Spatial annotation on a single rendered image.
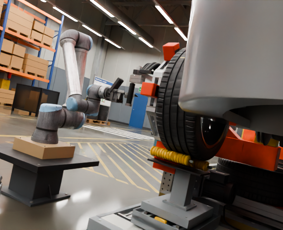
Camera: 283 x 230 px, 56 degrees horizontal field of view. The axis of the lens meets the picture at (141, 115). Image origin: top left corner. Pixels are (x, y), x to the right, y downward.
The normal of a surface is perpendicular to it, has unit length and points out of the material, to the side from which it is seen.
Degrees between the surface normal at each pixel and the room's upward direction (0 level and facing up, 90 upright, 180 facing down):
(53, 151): 90
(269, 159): 90
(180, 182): 90
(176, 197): 90
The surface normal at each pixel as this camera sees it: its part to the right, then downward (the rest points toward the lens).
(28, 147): -0.45, -0.10
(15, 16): 0.87, 0.18
